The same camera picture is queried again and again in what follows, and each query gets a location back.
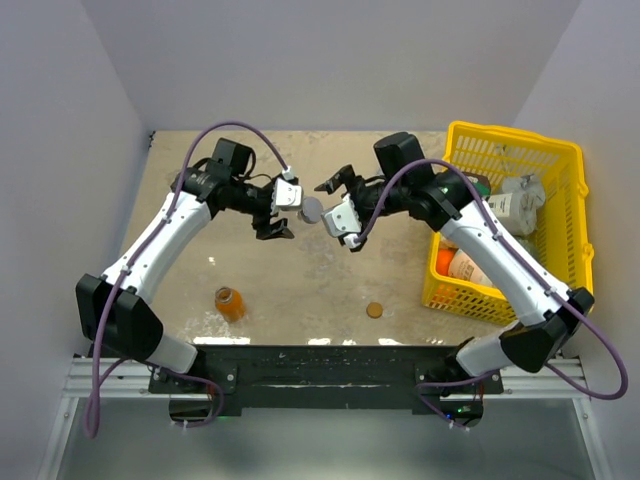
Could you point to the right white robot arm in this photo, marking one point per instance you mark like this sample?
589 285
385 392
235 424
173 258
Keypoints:
548 311

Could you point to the small labelled bottle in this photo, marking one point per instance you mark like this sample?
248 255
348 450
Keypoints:
445 243

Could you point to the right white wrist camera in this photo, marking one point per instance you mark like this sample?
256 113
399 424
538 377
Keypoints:
342 222

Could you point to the orange ball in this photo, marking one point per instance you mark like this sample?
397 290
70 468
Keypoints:
443 260

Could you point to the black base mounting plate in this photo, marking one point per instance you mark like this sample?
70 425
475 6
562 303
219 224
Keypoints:
323 377

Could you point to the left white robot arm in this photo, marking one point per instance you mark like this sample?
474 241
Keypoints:
115 307

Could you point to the clear glass bottle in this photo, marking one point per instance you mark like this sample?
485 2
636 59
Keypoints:
303 216

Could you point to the yellow plastic basket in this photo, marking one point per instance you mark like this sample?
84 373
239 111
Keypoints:
561 236

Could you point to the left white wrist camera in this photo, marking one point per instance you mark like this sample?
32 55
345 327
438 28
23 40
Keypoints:
287 193

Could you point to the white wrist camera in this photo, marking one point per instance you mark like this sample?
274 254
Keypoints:
342 222
287 193

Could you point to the green round sponge ball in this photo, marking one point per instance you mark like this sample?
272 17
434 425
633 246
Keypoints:
529 246

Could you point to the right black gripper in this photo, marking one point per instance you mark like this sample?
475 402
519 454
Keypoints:
342 177

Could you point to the pink toilet paper roll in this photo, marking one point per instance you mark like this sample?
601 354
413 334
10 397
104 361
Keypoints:
462 267

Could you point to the aluminium rail frame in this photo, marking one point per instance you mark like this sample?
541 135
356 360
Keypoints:
539 427

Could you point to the brown bottle cap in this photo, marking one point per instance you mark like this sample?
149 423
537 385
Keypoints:
374 310

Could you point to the white labelled jar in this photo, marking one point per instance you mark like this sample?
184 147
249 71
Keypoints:
515 211

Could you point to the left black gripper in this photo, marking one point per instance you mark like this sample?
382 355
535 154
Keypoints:
266 230

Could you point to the silver bottle cap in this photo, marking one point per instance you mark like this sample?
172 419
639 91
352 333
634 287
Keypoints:
313 208

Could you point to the orange juice bottle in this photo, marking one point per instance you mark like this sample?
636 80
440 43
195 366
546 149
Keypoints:
230 304

